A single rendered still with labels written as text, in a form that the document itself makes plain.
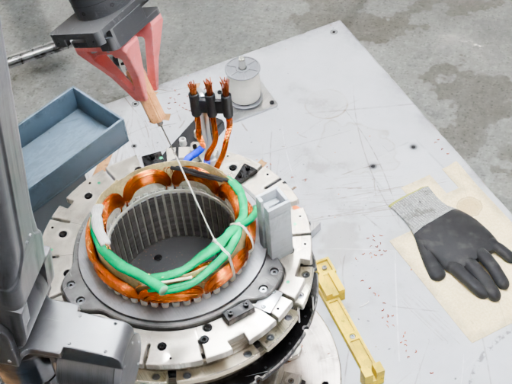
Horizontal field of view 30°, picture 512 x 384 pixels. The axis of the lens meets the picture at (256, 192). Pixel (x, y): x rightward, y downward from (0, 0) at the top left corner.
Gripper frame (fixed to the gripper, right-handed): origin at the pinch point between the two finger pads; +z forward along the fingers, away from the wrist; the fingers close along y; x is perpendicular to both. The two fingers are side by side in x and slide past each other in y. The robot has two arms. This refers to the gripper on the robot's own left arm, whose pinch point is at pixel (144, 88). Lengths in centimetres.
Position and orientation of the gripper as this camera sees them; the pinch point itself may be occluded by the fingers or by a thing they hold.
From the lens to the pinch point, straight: 94.4
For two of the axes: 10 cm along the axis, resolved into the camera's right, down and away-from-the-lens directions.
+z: 3.3, 7.8, 5.3
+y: 5.0, -6.2, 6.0
